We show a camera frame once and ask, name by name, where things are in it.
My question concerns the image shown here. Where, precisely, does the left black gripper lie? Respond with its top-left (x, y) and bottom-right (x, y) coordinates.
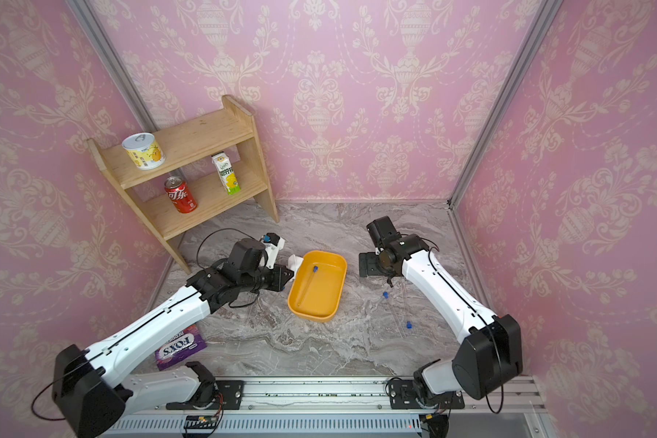
top-left (240, 263), bottom-right (297, 293)

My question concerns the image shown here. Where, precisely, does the white wiping cloth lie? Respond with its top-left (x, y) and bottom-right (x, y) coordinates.
top-left (287, 255), bottom-right (304, 274)

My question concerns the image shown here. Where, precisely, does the test tube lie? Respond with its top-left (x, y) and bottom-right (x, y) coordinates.
top-left (383, 291), bottom-right (404, 339)
top-left (401, 287), bottom-right (412, 330)
top-left (297, 266), bottom-right (319, 308)

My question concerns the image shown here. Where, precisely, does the yellow plastic basin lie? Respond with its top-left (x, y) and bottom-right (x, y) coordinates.
top-left (288, 250), bottom-right (348, 323)

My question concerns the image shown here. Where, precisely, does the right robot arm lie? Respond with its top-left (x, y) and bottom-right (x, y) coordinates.
top-left (359, 235), bottom-right (523, 406)

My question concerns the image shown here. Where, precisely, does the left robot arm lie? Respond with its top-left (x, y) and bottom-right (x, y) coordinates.
top-left (51, 234), bottom-right (303, 437)

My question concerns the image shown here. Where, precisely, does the purple tissue pack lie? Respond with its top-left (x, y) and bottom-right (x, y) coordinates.
top-left (154, 324), bottom-right (207, 370)

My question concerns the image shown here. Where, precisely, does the green white juice carton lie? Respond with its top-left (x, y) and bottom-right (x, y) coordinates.
top-left (212, 153), bottom-right (240, 195)

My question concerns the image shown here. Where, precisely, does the red cola can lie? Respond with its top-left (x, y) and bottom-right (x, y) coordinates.
top-left (164, 176), bottom-right (198, 214)

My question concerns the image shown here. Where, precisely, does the wooden two-tier shelf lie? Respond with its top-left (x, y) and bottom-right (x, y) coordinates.
top-left (87, 94), bottom-right (281, 275)

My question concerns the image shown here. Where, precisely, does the yellow white tin can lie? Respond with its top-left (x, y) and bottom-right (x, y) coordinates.
top-left (122, 132), bottom-right (166, 171)

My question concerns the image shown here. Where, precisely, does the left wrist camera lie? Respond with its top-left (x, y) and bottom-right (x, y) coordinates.
top-left (260, 233), bottom-right (286, 270)

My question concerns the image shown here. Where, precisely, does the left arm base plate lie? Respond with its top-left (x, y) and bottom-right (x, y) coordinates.
top-left (165, 380), bottom-right (245, 412)

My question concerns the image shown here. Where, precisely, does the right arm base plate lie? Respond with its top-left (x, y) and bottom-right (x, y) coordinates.
top-left (384, 377), bottom-right (465, 412)

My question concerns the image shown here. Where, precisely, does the aluminium front rail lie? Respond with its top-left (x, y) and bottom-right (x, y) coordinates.
top-left (104, 376), bottom-right (556, 437)

